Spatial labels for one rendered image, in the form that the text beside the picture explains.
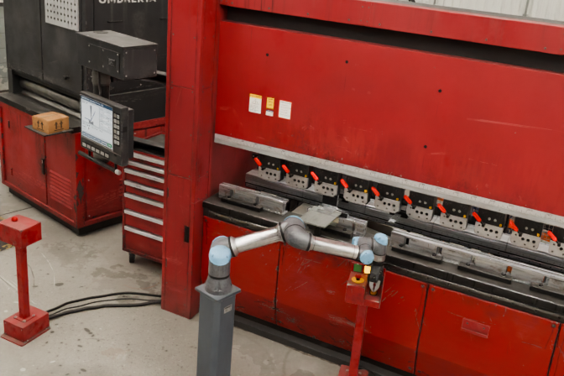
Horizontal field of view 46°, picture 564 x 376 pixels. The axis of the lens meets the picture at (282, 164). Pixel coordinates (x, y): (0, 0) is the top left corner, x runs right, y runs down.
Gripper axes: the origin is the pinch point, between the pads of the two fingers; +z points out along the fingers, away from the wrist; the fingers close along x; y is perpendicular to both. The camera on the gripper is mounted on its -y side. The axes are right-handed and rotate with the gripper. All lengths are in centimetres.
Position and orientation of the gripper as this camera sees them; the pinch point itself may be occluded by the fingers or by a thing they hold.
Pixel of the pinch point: (373, 290)
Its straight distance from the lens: 394.9
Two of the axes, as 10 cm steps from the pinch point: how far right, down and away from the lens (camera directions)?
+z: -0.6, 9.1, 4.1
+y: 2.4, -3.9, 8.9
